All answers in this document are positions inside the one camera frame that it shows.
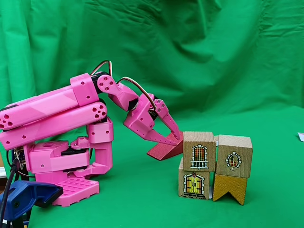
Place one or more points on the wooden block balcony window print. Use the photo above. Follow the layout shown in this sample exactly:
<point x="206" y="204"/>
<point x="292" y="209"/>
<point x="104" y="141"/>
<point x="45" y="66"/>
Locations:
<point x="199" y="152"/>

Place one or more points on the yellow notched wooden block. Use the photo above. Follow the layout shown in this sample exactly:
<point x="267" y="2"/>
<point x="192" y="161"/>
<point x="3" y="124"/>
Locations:
<point x="229" y="185"/>

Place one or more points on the red wedge roof block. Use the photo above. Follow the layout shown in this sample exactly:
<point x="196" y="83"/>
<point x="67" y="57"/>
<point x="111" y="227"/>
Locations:
<point x="166" y="152"/>

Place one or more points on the blue clamp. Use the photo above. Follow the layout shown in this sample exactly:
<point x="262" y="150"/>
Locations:
<point x="26" y="192"/>

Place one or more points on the wooden block door print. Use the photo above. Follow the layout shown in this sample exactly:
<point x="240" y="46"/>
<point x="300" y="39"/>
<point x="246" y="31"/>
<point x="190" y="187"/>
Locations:
<point x="193" y="184"/>

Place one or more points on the wooden block round window print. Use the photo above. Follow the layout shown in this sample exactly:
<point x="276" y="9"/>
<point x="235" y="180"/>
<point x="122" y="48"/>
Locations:
<point x="234" y="159"/>

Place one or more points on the cardboard box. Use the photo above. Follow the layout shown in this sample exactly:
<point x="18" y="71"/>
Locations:
<point x="2" y="172"/>

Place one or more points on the blue controller board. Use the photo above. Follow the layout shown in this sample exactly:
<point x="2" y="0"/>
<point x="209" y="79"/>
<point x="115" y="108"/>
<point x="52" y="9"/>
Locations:
<point x="20" y="159"/>

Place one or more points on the paper house picture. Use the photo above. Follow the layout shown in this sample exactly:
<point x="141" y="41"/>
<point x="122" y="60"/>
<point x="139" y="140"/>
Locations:
<point x="301" y="137"/>

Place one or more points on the green cloth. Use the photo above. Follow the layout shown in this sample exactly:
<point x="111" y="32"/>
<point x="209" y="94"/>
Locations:
<point x="213" y="59"/>

